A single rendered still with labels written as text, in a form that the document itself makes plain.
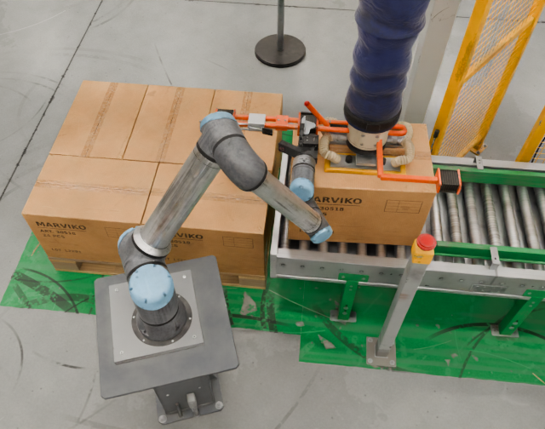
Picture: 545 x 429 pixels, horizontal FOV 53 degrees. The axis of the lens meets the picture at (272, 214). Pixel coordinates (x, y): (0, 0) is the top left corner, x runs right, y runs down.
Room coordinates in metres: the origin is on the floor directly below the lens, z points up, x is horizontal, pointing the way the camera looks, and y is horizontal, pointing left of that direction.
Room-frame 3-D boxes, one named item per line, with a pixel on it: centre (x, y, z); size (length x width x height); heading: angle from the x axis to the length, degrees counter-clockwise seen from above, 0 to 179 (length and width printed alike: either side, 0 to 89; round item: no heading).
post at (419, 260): (1.09, -0.56, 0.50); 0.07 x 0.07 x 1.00; 84
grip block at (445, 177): (1.34, -0.67, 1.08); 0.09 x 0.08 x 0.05; 175
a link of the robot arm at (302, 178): (1.34, -0.12, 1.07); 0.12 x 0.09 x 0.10; 174
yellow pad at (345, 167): (1.53, -0.39, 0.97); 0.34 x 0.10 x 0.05; 85
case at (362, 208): (1.60, -0.38, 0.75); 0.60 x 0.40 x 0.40; 86
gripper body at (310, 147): (1.51, -0.14, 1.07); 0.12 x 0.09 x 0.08; 174
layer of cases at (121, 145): (2.01, 0.59, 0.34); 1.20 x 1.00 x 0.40; 84
